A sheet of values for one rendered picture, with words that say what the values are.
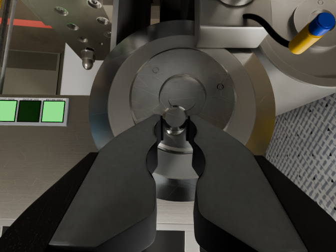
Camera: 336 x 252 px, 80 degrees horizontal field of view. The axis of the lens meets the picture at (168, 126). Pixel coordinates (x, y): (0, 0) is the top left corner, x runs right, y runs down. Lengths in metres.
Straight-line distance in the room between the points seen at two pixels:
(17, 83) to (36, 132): 2.53
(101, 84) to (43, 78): 2.83
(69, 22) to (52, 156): 0.30
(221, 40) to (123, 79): 0.08
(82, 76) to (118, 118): 1.97
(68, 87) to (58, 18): 1.67
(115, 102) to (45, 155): 0.43
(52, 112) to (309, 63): 0.52
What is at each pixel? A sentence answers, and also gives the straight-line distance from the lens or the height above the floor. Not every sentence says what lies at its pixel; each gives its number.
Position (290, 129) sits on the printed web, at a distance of 0.37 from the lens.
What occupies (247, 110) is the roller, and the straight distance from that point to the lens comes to 0.17.
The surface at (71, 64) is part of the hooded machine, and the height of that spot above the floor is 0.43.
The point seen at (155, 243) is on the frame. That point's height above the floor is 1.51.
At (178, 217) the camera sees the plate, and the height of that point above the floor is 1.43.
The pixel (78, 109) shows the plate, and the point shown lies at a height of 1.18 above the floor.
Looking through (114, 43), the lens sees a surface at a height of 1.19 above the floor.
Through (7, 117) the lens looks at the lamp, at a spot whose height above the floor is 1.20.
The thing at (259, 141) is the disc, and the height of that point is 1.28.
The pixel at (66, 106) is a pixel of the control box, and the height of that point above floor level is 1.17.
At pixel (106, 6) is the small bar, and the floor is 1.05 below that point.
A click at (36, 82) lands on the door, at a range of 3.02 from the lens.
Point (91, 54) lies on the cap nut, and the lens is 0.57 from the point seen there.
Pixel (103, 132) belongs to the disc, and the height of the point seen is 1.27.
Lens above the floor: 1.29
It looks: 9 degrees down
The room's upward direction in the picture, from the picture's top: 179 degrees counter-clockwise
